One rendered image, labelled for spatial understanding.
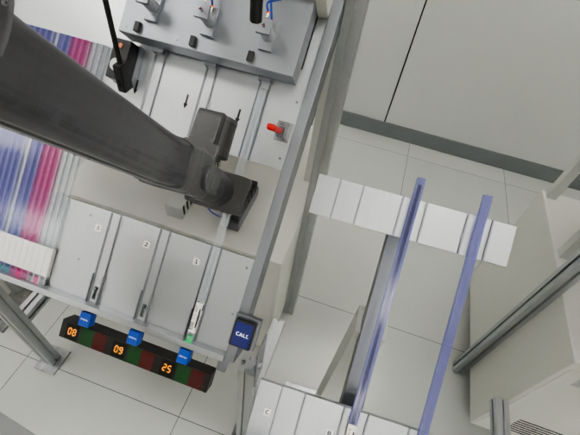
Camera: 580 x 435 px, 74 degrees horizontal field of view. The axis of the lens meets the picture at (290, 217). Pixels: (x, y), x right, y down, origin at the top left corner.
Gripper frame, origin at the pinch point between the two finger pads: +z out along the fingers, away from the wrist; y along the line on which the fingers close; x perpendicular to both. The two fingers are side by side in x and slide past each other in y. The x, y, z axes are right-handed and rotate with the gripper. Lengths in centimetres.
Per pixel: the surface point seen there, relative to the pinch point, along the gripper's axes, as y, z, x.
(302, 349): -21, 84, 45
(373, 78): -14, 154, -101
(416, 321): -64, 102, 22
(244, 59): 3.2, -7.3, -23.3
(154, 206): 31.2, 34.1, 7.4
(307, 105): -9.1, -2.1, -20.1
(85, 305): 22.5, 2.0, 29.2
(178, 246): 8.0, 2.5, 12.4
